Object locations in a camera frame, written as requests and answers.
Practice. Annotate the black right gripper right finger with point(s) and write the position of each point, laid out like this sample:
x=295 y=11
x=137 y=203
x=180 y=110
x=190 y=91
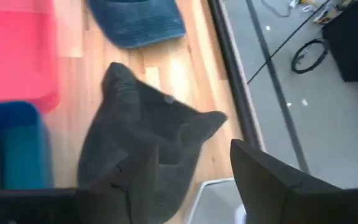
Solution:
x=266 y=186

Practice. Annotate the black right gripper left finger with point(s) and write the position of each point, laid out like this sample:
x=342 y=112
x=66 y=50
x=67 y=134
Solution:
x=126 y=193

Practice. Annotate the dark gray cap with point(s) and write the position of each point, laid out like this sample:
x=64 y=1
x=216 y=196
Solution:
x=126 y=109

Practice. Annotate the blue denim cap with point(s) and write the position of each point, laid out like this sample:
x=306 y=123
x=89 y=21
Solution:
x=135 y=21

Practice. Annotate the white hexagonal plant pot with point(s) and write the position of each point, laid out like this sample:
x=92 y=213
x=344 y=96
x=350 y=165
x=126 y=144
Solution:
x=216 y=202

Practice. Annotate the blue translucent plastic bin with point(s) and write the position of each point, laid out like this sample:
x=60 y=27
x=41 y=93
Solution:
x=20 y=149

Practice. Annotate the black box on floor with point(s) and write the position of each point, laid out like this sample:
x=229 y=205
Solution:
x=353 y=40

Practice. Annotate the pink translucent plastic bin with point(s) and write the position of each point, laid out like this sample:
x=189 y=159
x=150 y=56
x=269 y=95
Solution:
x=14 y=53

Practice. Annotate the black aluminium table frame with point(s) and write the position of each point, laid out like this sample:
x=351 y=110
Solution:
x=233 y=77

